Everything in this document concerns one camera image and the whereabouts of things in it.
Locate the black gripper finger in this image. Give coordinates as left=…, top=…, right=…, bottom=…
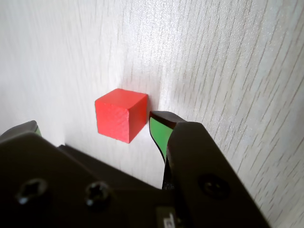
left=149, top=110, right=272, bottom=228
left=0, top=120, right=143, bottom=228

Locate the red cube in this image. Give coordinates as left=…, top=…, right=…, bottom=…
left=94, top=88, right=149, bottom=144

